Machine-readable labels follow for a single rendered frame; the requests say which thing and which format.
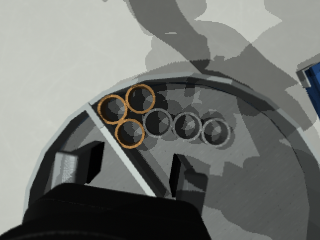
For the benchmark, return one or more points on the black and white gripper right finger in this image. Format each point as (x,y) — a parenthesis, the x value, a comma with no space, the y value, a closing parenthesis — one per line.
(186,184)

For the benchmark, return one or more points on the bronze ring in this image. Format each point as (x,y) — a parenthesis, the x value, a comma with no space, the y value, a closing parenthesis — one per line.
(120,139)
(132,90)
(102,106)

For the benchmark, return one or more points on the grey metal ring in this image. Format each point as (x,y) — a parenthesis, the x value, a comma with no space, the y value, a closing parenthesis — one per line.
(197,130)
(158,135)
(224,136)

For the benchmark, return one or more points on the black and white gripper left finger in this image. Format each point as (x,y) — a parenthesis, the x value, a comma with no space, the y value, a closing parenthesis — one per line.
(79,166)

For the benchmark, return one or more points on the blue square tray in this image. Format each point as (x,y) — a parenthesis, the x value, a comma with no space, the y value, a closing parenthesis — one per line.
(310,80)

